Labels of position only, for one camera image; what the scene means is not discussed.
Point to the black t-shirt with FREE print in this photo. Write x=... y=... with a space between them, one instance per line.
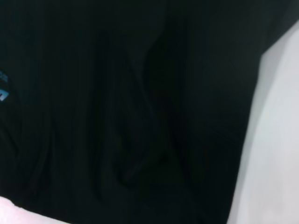
x=116 y=116

